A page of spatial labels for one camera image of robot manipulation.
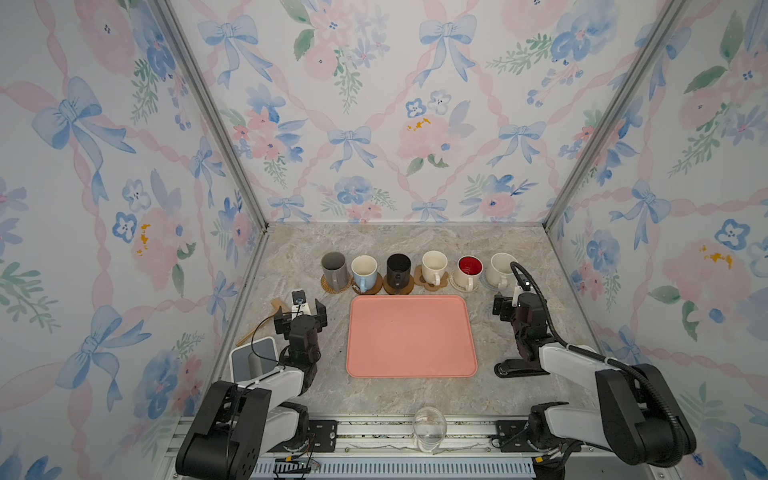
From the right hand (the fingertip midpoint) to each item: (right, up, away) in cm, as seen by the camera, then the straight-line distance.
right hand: (517, 293), depth 91 cm
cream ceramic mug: (-24, +8, +5) cm, 26 cm away
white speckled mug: (-4, +6, +4) cm, 8 cm away
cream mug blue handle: (-47, +7, +6) cm, 48 cm away
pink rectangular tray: (-32, -13, 0) cm, 35 cm away
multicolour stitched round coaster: (-15, 0, +10) cm, 18 cm away
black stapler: (-5, -19, -9) cm, 22 cm away
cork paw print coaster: (-28, +3, +13) cm, 31 cm away
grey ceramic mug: (-55, +7, +2) cm, 56 cm away
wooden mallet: (-76, -5, +8) cm, 76 cm away
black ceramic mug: (-36, +6, +7) cm, 37 cm away
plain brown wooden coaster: (-34, 0, +10) cm, 35 cm away
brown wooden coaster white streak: (-44, 0, +9) cm, 45 cm away
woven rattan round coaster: (-59, 0, +10) cm, 60 cm away
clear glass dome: (-29, -32, -15) cm, 46 cm away
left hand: (-65, -2, -4) cm, 65 cm away
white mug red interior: (-12, +6, +11) cm, 17 cm away
